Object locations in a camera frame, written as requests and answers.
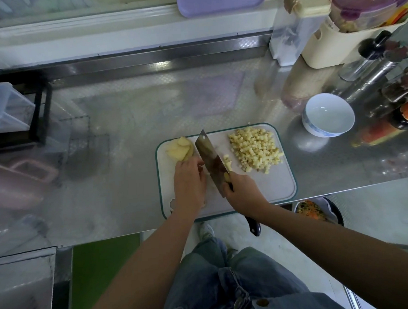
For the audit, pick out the person's left hand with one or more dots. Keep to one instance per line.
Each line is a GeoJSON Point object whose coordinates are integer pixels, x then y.
{"type": "Point", "coordinates": [190, 187]}

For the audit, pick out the person's right hand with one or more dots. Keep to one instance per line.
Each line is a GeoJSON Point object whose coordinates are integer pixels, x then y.
{"type": "Point", "coordinates": [245, 195]}

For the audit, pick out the steel cleaver knife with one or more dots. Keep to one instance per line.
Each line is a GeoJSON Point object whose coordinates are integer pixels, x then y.
{"type": "Point", "coordinates": [211, 160]}

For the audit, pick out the pile of yellow potato slices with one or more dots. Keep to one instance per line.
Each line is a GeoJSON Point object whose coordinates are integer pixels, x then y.
{"type": "Point", "coordinates": [178, 149]}

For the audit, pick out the pile of diced potato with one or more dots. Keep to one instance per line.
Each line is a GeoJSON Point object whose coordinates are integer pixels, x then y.
{"type": "Point", "coordinates": [256, 149]}

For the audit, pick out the white bowl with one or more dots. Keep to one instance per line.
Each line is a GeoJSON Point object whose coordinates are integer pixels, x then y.
{"type": "Point", "coordinates": [328, 115]}

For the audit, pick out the person's left forearm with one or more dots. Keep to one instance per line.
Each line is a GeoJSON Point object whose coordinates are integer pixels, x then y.
{"type": "Point", "coordinates": [132, 276]}

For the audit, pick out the person's right forearm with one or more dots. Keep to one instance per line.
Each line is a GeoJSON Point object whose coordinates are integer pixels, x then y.
{"type": "Point", "coordinates": [354, 260]}

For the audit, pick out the metal bowl with scraps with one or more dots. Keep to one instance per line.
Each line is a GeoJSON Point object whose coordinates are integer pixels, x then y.
{"type": "Point", "coordinates": [316, 209]}

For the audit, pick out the person's blue jeans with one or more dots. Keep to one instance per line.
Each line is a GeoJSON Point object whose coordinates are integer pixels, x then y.
{"type": "Point", "coordinates": [220, 287]}

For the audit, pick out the white cutting board green rim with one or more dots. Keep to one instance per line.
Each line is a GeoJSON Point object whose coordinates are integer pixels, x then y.
{"type": "Point", "coordinates": [279, 182]}

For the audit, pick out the green mat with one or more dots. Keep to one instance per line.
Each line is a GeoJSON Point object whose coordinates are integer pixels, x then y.
{"type": "Point", "coordinates": [101, 275]}

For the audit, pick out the black metal rack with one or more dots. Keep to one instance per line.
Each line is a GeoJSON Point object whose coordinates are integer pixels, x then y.
{"type": "Point", "coordinates": [41, 112]}

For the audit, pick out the cream plastic canister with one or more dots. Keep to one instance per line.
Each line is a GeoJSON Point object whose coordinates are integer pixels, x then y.
{"type": "Point", "coordinates": [333, 49]}

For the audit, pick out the clear container cream lid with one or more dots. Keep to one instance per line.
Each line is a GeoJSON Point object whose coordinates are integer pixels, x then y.
{"type": "Point", "coordinates": [296, 29]}

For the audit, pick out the glass bottle black cap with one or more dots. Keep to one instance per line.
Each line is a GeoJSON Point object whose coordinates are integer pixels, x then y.
{"type": "Point", "coordinates": [368, 54]}

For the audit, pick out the steel bin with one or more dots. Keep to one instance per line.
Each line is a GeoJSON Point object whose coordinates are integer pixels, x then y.
{"type": "Point", "coordinates": [22, 294]}

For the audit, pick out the clear plastic storage box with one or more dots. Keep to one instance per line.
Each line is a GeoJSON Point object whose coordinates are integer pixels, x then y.
{"type": "Point", "coordinates": [2, 107]}

